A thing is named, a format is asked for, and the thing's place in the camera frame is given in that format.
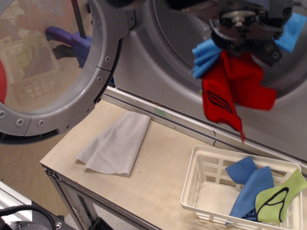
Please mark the medium blue cloth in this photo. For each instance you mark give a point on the medium blue cloth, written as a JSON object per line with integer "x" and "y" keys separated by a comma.
{"x": 254, "y": 181}

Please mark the grey washing machine body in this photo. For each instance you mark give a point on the grey washing machine body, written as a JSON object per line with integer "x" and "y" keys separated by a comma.
{"x": 155, "y": 64}

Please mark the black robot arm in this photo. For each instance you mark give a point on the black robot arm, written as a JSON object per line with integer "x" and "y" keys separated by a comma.
{"x": 272, "y": 12}

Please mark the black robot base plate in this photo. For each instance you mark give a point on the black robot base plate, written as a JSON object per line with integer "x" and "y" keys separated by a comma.
{"x": 16, "y": 215}

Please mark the blue clamp handle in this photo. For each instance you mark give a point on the blue clamp handle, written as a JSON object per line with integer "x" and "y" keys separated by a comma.
{"x": 73, "y": 45}

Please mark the red cloth with black print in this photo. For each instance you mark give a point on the red cloth with black print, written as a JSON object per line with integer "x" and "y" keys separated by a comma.
{"x": 234, "y": 80}

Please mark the grey folded cloth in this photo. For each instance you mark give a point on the grey folded cloth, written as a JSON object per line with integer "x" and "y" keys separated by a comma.
{"x": 114, "y": 151}

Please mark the aluminium frame work table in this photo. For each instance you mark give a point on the aluminium frame work table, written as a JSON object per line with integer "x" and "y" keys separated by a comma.
{"x": 150, "y": 197}

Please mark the white plastic laundry basket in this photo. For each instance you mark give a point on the white plastic laundry basket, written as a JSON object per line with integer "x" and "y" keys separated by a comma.
{"x": 210, "y": 193}

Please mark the green cloth with black print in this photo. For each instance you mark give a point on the green cloth with black print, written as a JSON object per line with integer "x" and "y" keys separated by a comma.
{"x": 272, "y": 204}

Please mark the round grey machine door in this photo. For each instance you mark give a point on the round grey machine door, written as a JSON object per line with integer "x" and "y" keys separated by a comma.
{"x": 41, "y": 96}

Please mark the light blue cloth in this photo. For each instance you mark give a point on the light blue cloth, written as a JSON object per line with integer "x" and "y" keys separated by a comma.
{"x": 207, "y": 52}

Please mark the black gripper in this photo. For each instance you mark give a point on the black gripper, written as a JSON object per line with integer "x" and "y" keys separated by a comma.
{"x": 242, "y": 31}

